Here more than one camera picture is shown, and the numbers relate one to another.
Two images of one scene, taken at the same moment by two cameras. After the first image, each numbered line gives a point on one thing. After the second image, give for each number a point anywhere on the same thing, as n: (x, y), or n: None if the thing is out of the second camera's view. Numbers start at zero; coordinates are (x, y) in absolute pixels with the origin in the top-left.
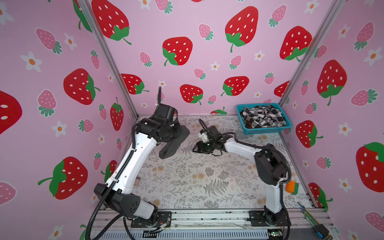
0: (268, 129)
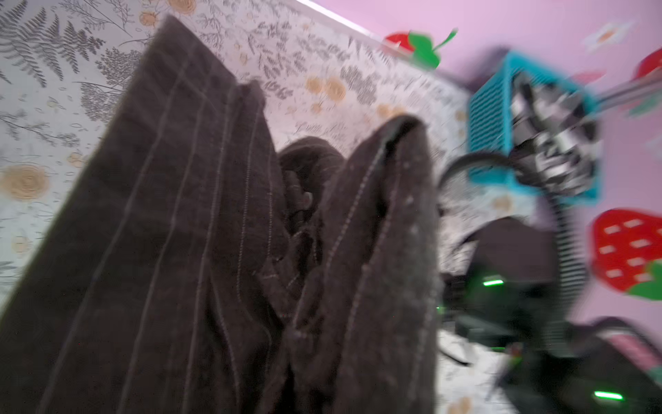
0: (490, 121)
